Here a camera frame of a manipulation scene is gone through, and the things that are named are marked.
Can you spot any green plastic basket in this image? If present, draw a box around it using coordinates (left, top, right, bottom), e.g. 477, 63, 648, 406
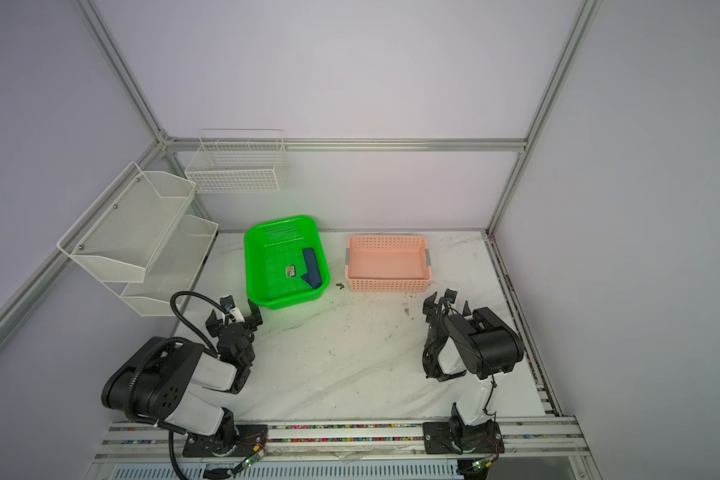
244, 215, 330, 310

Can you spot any dark blue paper napkin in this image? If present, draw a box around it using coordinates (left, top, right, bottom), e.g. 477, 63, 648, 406
301, 248, 323, 290

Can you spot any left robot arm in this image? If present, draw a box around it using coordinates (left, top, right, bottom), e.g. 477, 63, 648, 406
101, 297, 263, 451

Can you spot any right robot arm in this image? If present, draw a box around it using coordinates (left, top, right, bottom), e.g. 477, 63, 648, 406
421, 289, 524, 454

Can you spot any white mesh lower shelf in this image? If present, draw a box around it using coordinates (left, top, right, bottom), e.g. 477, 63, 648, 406
120, 215, 218, 317

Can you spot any white mesh shelf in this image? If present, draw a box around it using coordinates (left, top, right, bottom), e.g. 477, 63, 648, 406
57, 162, 196, 283
120, 215, 218, 317

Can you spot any pink plastic basket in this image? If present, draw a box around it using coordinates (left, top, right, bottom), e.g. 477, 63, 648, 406
345, 235, 433, 293

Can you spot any white mesh upper shelf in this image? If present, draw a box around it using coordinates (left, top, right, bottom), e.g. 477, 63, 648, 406
57, 162, 196, 283

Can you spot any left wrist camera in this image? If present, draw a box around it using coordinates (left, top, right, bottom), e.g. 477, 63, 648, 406
219, 295, 245, 325

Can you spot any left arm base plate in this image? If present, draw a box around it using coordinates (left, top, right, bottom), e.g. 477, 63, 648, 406
182, 424, 269, 458

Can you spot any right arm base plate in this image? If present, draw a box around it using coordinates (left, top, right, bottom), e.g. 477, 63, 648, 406
422, 420, 505, 455

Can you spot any aluminium mounting rail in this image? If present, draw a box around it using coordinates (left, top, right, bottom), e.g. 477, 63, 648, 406
93, 416, 592, 464

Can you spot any white wire wall basket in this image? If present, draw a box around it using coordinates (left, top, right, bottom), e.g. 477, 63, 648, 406
184, 129, 288, 194

